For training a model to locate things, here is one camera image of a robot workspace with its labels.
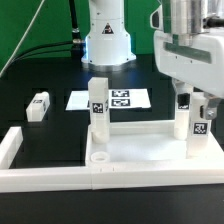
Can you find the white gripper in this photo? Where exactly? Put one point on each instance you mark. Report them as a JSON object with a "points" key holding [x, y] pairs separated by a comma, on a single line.
{"points": [[200, 65]]}

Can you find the white desk top panel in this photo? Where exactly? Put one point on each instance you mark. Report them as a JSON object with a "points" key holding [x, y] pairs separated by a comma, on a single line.
{"points": [[150, 144]]}

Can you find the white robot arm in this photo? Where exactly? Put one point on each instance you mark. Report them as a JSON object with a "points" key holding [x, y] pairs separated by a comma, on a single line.
{"points": [[188, 43]]}

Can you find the fiducial marker sheet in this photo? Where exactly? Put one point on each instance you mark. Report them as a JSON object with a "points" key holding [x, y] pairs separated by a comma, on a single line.
{"points": [[118, 99]]}

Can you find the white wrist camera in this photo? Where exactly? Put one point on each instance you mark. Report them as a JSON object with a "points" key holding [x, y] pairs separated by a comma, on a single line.
{"points": [[156, 19]]}

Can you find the white L-shaped fence frame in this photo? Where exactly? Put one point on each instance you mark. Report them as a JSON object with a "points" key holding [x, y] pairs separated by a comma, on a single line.
{"points": [[90, 177]]}

